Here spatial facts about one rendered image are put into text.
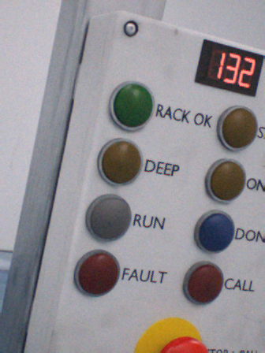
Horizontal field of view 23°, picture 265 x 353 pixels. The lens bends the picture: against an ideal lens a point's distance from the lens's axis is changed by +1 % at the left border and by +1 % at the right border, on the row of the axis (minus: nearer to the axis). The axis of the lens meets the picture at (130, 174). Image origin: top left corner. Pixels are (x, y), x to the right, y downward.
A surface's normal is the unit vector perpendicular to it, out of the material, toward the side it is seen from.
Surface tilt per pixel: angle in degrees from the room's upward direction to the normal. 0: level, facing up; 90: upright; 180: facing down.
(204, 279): 87
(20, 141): 90
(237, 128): 90
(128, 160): 88
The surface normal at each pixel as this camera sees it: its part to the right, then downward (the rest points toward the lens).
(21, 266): -0.89, -0.14
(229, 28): 0.33, 0.15
